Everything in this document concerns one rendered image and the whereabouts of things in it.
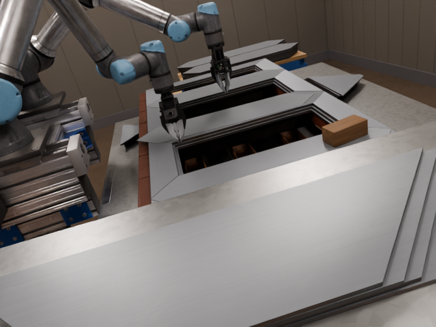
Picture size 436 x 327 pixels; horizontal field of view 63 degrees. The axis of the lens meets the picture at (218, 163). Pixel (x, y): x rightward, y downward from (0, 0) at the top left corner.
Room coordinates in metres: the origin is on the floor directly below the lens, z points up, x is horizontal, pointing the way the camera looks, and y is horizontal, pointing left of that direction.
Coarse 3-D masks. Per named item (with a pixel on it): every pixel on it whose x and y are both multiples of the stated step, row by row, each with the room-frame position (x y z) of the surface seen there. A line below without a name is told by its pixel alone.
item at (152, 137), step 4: (156, 128) 1.41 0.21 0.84; (152, 132) 1.38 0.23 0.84; (156, 132) 1.37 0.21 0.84; (144, 136) 1.36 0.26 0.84; (148, 136) 1.35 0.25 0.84; (152, 136) 1.33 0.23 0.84; (156, 136) 1.32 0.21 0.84; (144, 140) 1.32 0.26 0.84; (148, 140) 1.31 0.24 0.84; (152, 140) 1.29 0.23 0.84; (156, 140) 1.28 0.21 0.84
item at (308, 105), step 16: (208, 80) 2.02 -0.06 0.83; (272, 80) 1.71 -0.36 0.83; (208, 96) 1.69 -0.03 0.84; (224, 96) 1.68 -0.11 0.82; (288, 112) 1.26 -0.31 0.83; (304, 112) 1.26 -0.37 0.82; (320, 112) 1.19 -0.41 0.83; (224, 128) 1.25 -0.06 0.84; (240, 128) 1.24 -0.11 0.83; (176, 144) 1.23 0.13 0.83; (192, 144) 1.22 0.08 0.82; (176, 160) 1.09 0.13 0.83
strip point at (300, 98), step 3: (288, 93) 1.44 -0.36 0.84; (291, 93) 1.43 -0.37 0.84; (294, 93) 1.42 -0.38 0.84; (297, 93) 1.41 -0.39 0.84; (300, 93) 1.40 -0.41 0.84; (303, 93) 1.40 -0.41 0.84; (306, 93) 1.39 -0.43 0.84; (309, 93) 1.38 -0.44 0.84; (312, 93) 1.37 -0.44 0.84; (291, 96) 1.40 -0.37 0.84; (294, 96) 1.39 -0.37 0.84; (297, 96) 1.38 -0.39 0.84; (300, 96) 1.37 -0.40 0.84; (303, 96) 1.37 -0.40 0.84; (306, 96) 1.36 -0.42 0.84; (309, 96) 1.35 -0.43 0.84; (294, 99) 1.36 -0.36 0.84; (297, 99) 1.35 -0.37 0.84; (300, 99) 1.34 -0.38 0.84; (303, 99) 1.33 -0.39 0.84; (306, 99) 1.32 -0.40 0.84; (297, 102) 1.32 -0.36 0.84; (300, 102) 1.31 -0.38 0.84; (303, 102) 1.31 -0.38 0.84; (300, 105) 1.28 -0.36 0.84
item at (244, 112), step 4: (244, 104) 1.44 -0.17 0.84; (248, 104) 1.43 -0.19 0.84; (232, 108) 1.43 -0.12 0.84; (236, 108) 1.42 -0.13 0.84; (240, 108) 1.40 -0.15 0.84; (244, 108) 1.39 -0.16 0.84; (248, 108) 1.38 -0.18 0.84; (252, 108) 1.37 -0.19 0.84; (236, 112) 1.37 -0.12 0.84; (240, 112) 1.36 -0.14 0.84; (244, 112) 1.35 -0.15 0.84; (248, 112) 1.34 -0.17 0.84; (252, 112) 1.33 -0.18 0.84; (256, 112) 1.32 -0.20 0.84; (240, 116) 1.32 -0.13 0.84; (244, 116) 1.31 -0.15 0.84; (248, 116) 1.30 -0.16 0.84; (252, 116) 1.29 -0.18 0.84; (256, 116) 1.28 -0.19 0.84; (240, 120) 1.28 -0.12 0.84; (244, 120) 1.27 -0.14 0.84
